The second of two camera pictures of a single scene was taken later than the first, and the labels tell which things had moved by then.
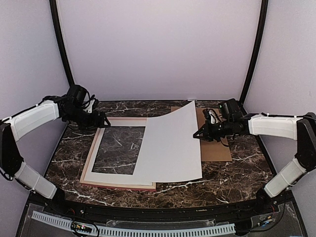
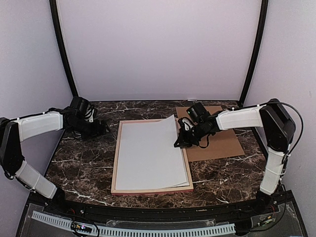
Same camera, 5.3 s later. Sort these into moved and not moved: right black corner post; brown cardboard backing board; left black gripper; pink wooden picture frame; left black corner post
Moved: left black gripper; brown cardboard backing board; pink wooden picture frame
Not moved: left black corner post; right black corner post
